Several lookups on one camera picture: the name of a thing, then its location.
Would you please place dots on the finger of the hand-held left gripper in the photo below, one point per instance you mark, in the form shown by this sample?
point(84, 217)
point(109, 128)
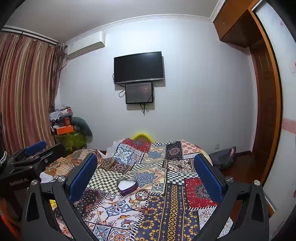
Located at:
point(35, 147)
point(54, 150)

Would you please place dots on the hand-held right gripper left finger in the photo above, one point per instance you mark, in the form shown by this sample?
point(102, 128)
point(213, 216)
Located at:
point(83, 176)

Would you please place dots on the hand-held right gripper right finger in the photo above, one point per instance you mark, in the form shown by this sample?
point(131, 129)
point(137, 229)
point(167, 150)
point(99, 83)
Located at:
point(208, 178)

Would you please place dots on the purple heart-shaped tin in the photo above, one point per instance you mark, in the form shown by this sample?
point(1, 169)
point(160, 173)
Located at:
point(127, 186)

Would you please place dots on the cluster of small metal jewelry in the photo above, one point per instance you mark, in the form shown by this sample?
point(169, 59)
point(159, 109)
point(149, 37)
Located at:
point(136, 205)

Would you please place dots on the brown orange striped blanket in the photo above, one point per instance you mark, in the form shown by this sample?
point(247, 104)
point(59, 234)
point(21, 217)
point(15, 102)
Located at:
point(62, 164)

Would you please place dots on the orange box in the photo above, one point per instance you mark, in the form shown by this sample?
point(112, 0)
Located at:
point(65, 130)

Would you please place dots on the dark bag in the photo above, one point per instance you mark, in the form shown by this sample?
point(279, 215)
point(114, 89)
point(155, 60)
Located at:
point(222, 158)

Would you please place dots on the pile of household clutter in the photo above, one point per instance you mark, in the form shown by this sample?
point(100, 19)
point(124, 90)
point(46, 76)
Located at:
point(60, 114)

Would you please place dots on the colourful patchwork blanket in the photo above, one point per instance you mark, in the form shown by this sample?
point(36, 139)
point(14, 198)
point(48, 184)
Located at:
point(157, 166)

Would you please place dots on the striped red brown curtain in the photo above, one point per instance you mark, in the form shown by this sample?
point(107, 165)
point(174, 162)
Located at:
point(25, 92)

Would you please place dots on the wooden door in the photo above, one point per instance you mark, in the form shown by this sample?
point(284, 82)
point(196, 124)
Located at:
point(266, 111)

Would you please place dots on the small black monitor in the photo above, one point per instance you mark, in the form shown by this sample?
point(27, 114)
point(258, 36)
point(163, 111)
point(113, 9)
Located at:
point(139, 92)

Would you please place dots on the white air conditioner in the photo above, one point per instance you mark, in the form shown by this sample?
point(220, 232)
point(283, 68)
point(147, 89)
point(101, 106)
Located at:
point(85, 44)

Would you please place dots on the white sliding wardrobe door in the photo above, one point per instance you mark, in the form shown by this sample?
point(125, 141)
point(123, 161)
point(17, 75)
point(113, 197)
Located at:
point(284, 92)

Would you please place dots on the wooden overhead cabinet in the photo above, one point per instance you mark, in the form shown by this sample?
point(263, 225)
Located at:
point(233, 20)

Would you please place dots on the white curtain rail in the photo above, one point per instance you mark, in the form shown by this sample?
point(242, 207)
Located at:
point(30, 34)

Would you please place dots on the black wall television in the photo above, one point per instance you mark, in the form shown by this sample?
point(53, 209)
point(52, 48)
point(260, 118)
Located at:
point(138, 67)

